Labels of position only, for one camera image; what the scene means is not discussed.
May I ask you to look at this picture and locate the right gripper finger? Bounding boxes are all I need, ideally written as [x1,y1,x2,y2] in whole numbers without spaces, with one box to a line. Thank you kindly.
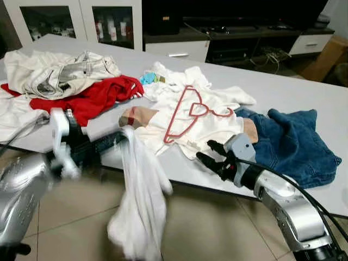
[207,139,230,159]
[196,151,228,178]

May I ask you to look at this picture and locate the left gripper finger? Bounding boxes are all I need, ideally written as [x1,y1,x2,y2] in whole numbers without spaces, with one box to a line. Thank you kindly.
[90,145,125,161]
[90,130,129,147]

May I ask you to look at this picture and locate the red plastic clothes hanger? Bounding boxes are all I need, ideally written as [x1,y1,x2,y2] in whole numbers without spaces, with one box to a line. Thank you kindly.
[163,84,234,145]

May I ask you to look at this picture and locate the white printed T-shirt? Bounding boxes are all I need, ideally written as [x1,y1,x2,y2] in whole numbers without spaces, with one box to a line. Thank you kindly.
[107,126,173,261]

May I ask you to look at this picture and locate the cream short sleeve shirt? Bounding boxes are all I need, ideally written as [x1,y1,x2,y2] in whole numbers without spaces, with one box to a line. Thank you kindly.
[136,82,257,161]

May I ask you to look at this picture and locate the red garment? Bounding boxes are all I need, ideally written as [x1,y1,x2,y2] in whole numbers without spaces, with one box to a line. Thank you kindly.
[0,75,145,127]

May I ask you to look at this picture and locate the blue denim jeans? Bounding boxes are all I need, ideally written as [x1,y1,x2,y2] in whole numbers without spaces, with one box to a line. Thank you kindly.
[234,107,342,189]

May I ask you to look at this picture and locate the white cotton garment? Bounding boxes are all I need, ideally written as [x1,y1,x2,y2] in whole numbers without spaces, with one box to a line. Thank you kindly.
[0,87,49,143]

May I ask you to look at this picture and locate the light blue small cloth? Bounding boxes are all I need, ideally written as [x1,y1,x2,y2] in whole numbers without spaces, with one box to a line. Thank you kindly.
[139,72,158,85]

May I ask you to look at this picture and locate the cream denim jeans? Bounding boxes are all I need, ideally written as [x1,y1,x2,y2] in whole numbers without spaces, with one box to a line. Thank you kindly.
[4,50,121,100]

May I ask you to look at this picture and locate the white crumpled garment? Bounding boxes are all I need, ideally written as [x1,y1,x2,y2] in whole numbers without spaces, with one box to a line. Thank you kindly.
[142,61,212,101]

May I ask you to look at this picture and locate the grey folding table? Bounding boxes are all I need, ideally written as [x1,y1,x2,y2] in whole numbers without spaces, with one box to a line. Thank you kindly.
[0,34,348,218]

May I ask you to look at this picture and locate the brown cardboard box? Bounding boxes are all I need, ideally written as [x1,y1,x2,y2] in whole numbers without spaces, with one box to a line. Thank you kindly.
[302,35,348,82]

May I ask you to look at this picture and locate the white drawer front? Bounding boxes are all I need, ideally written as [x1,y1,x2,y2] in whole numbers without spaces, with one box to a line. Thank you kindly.
[290,34,333,56]
[144,41,210,61]

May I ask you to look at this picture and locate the black TV stand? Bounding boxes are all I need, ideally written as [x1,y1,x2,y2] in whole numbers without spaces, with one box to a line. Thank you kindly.
[142,24,332,66]

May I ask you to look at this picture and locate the white glass door cabinet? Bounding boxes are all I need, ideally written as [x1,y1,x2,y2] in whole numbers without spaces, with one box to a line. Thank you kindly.
[3,0,143,52]

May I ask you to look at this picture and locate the black floor stand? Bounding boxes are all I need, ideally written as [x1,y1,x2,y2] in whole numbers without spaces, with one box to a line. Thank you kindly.
[0,242,32,257]

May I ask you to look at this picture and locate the black speaker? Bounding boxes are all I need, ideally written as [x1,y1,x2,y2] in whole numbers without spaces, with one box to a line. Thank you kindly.
[142,0,183,36]

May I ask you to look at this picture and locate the black television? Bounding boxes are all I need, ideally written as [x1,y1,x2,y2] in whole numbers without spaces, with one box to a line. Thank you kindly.
[182,0,330,25]

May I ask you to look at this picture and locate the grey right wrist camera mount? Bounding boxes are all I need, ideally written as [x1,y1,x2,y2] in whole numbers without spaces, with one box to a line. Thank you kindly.
[225,133,257,164]

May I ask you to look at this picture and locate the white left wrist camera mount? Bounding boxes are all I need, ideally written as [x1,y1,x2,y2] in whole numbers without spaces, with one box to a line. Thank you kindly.
[49,108,82,180]

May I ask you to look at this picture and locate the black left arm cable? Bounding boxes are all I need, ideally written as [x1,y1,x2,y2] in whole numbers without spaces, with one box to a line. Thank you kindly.
[0,117,52,150]

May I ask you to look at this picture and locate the tangled power cables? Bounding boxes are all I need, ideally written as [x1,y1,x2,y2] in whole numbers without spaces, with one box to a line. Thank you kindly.
[250,46,291,74]

